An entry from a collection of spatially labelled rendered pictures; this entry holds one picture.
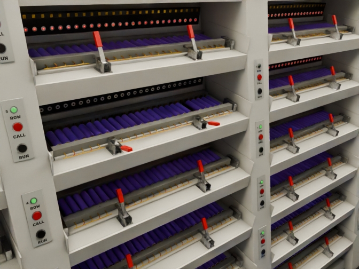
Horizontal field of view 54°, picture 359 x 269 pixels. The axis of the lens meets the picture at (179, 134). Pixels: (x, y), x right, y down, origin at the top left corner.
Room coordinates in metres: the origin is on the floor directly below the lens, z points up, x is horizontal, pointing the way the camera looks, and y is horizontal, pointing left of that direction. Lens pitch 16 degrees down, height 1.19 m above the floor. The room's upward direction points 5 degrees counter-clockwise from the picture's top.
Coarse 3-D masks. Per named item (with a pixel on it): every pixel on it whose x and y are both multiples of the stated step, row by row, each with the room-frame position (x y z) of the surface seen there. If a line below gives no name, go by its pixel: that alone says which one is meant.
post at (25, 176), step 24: (24, 48) 0.69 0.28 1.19; (0, 72) 0.66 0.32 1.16; (24, 72) 0.68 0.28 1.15; (0, 96) 0.65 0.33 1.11; (24, 96) 0.68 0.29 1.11; (0, 120) 0.65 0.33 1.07; (0, 144) 0.64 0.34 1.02; (0, 168) 0.63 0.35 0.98; (24, 168) 0.66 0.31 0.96; (48, 168) 0.69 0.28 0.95; (24, 192) 0.65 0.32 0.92; (48, 192) 0.68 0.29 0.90; (24, 216) 0.65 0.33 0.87; (48, 216) 0.67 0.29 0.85; (24, 240) 0.64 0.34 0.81; (24, 264) 0.64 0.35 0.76; (48, 264) 0.66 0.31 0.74
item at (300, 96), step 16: (272, 64) 1.37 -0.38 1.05; (288, 64) 1.43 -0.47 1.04; (304, 64) 1.50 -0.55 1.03; (320, 64) 1.57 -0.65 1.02; (336, 64) 1.55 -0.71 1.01; (272, 80) 1.34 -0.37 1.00; (288, 80) 1.35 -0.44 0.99; (304, 80) 1.37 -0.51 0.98; (320, 80) 1.38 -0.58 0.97; (336, 80) 1.43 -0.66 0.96; (352, 80) 1.48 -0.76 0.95; (272, 96) 1.22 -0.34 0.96; (288, 96) 1.22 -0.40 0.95; (304, 96) 1.26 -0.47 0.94; (320, 96) 1.27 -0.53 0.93; (336, 96) 1.34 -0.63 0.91; (272, 112) 1.11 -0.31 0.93; (288, 112) 1.17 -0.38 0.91
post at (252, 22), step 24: (264, 0) 1.09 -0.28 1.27; (216, 24) 1.14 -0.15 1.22; (240, 24) 1.06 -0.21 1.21; (264, 24) 1.09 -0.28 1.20; (264, 48) 1.09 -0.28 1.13; (240, 72) 1.07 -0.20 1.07; (264, 72) 1.09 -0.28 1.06; (240, 96) 1.07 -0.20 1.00; (264, 96) 1.09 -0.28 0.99; (264, 120) 1.08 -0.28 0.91; (240, 144) 1.08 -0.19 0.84; (264, 168) 1.08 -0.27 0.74; (240, 192) 1.08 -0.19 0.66; (264, 216) 1.08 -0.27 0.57; (264, 264) 1.08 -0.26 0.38
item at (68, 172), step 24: (144, 96) 1.03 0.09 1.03; (216, 96) 1.15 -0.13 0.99; (48, 120) 0.86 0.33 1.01; (216, 120) 1.01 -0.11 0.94; (240, 120) 1.02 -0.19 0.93; (48, 144) 0.80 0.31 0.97; (144, 144) 0.84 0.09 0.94; (168, 144) 0.87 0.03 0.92; (192, 144) 0.92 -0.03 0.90; (72, 168) 0.72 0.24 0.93; (96, 168) 0.75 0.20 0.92; (120, 168) 0.79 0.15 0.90
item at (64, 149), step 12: (216, 108) 1.03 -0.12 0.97; (228, 108) 1.06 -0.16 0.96; (168, 120) 0.93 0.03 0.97; (180, 120) 0.95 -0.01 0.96; (192, 120) 0.98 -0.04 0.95; (108, 132) 0.84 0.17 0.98; (120, 132) 0.84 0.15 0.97; (132, 132) 0.86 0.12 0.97; (144, 132) 0.88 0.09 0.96; (72, 144) 0.77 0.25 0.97; (84, 144) 0.78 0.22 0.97; (96, 144) 0.80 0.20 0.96; (72, 156) 0.75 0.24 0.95
